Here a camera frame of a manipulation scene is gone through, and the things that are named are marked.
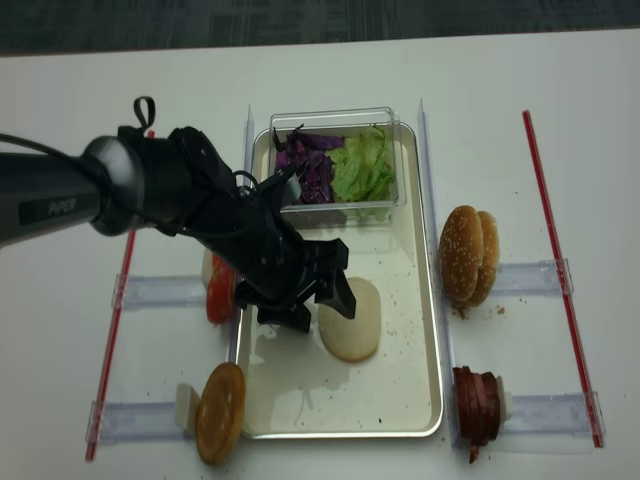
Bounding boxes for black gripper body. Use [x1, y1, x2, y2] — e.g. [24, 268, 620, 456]
[192, 172, 348, 307]

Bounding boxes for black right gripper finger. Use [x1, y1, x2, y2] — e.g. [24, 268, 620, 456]
[314, 269, 356, 320]

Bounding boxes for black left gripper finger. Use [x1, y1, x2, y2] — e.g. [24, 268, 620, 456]
[256, 301, 311, 333]

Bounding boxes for bun bottom half pale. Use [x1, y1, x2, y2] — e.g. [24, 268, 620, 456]
[318, 277, 381, 363]

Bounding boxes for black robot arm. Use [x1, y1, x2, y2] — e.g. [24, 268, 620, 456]
[1, 127, 356, 332]

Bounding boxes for red tomato slices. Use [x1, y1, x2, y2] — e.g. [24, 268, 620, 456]
[206, 254, 235, 325]

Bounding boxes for white tomato holder block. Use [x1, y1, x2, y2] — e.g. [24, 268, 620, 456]
[201, 249, 213, 288]

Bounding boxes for green lettuce leaves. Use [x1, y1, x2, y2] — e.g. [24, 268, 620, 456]
[330, 125, 395, 203]

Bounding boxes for brown meat patty slices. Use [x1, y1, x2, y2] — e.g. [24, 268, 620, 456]
[452, 366, 503, 464]

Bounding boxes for silver metal tray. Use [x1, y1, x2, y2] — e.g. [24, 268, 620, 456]
[233, 123, 444, 440]

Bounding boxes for right long clear divider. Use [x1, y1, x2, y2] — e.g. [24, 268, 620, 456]
[417, 100, 462, 448]

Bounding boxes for clear plastic salad box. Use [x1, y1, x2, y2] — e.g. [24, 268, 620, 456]
[268, 107, 404, 229]

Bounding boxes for bun bottom half toasted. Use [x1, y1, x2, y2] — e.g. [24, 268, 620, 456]
[195, 362, 246, 466]

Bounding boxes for purple cabbage shreds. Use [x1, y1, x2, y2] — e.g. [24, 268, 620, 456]
[272, 126, 345, 205]

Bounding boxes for sesame bun top front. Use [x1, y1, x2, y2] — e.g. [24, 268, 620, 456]
[438, 205, 484, 303]

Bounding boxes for sesame bun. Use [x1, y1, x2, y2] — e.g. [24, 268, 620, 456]
[438, 205, 484, 303]
[470, 211, 500, 306]

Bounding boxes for white bun holder block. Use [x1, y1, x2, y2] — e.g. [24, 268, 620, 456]
[174, 383, 200, 437]

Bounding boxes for left upper clear crossbar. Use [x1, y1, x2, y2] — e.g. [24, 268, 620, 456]
[111, 275, 206, 310]

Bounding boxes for clear crossbar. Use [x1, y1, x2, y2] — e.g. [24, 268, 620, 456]
[111, 275, 206, 310]
[502, 392, 606, 439]
[85, 401, 193, 444]
[491, 259, 574, 296]

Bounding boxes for left red tape strip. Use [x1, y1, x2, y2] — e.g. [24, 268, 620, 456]
[83, 130, 156, 461]

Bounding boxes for red tape strip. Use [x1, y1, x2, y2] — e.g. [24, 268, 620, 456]
[83, 130, 156, 461]
[522, 110, 605, 449]

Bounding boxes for sesame bun top rear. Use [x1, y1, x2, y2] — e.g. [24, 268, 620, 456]
[470, 211, 500, 306]

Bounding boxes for white patty holder block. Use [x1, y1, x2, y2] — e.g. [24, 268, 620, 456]
[496, 375, 513, 427]

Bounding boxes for left lower clear crossbar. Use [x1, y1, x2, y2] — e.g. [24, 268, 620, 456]
[85, 401, 193, 444]

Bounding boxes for right upper clear crossbar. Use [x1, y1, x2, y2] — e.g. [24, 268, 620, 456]
[491, 259, 574, 296]

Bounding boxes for right lower clear crossbar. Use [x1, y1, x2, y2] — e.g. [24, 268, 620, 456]
[502, 392, 606, 439]

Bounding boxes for right red tape strip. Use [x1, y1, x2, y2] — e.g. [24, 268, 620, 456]
[522, 110, 605, 449]

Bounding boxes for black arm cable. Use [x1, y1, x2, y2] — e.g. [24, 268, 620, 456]
[0, 95, 261, 221]

